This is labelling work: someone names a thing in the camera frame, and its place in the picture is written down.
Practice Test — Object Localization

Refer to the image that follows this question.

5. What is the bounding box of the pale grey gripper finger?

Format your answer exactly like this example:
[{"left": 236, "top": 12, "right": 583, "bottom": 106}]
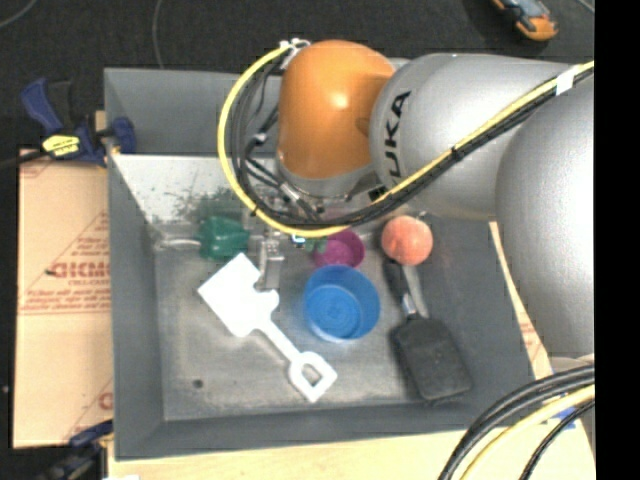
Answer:
[
  {"left": 263, "top": 240, "right": 287, "bottom": 291},
  {"left": 248, "top": 235, "right": 266, "bottom": 272}
]

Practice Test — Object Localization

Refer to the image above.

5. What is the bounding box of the brown cardboard board red print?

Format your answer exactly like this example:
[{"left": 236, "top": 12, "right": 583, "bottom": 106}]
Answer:
[{"left": 11, "top": 148, "right": 115, "bottom": 450}]

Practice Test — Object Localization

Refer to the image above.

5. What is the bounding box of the green toy bell pepper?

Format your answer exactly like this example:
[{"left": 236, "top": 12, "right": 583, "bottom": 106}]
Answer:
[{"left": 196, "top": 214, "right": 252, "bottom": 262}]

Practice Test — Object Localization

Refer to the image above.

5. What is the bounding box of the purple plastic cup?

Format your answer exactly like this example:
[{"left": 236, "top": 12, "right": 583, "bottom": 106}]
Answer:
[{"left": 313, "top": 229, "right": 367, "bottom": 270}]

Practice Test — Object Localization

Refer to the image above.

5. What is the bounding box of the blue plastic cup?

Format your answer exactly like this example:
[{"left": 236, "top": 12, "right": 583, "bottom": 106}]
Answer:
[{"left": 301, "top": 264, "right": 382, "bottom": 344}]

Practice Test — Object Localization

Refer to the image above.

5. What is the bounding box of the black spatula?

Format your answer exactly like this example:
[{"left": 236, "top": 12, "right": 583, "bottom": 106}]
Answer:
[{"left": 381, "top": 259, "right": 474, "bottom": 402}]

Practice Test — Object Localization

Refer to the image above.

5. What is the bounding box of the white toy shovel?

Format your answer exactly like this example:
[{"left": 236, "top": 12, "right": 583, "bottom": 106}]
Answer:
[{"left": 196, "top": 251, "right": 339, "bottom": 404}]

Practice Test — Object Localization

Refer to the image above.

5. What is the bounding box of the orange-pink toy peach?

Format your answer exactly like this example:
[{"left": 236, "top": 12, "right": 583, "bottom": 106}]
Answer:
[{"left": 380, "top": 215, "right": 434, "bottom": 267}]

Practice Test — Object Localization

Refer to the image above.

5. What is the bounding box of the grey metal bin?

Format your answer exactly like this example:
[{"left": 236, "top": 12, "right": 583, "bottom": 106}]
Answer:
[{"left": 103, "top": 66, "right": 539, "bottom": 460}]

